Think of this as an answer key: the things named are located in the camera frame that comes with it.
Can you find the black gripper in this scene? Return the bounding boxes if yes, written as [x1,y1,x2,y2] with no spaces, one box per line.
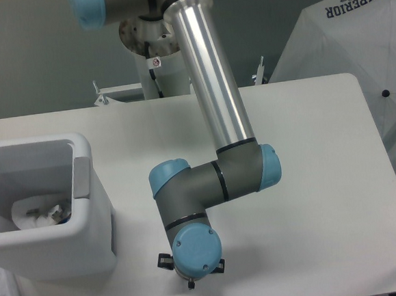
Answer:
[157,253,225,289]

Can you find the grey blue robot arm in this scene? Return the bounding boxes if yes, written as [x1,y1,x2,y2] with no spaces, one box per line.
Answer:
[70,0,282,288]

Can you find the white plastic trash can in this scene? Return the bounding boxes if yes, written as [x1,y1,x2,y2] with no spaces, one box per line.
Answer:
[0,133,116,280]

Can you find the white umbrella with lettering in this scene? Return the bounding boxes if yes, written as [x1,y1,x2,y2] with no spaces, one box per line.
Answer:
[270,0,396,149]

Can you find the white metal base bracket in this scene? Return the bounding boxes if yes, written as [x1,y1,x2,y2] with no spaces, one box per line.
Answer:
[92,56,269,107]

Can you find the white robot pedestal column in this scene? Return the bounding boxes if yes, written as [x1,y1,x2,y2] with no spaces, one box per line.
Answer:
[134,51,191,98]

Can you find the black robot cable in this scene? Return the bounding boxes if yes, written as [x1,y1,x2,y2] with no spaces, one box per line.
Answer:
[143,40,165,100]

